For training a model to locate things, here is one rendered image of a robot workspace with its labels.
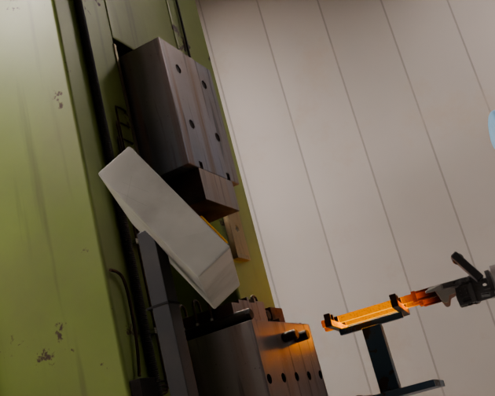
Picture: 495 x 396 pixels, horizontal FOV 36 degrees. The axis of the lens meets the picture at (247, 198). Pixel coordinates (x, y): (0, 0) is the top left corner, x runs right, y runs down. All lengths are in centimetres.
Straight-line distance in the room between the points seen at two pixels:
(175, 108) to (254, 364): 73
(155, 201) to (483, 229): 352
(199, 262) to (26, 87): 89
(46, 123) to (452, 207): 322
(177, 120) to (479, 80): 321
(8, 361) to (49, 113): 62
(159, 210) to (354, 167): 355
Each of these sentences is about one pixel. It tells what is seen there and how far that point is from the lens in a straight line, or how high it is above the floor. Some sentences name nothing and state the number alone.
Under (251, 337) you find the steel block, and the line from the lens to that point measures 190.
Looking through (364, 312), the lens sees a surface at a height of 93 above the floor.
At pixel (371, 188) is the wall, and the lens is 483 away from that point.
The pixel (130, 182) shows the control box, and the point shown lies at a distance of 142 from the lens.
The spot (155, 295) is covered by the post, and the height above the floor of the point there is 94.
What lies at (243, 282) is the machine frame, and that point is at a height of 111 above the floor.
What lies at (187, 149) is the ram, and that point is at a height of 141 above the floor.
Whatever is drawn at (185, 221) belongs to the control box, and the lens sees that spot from 138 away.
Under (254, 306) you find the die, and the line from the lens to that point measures 209.
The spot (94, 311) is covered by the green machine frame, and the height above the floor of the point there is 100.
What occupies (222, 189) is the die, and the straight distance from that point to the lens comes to 217.
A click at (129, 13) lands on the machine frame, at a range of 247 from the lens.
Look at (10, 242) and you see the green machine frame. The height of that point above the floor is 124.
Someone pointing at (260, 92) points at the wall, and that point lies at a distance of 517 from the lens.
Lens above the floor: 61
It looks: 18 degrees up
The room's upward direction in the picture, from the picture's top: 15 degrees counter-clockwise
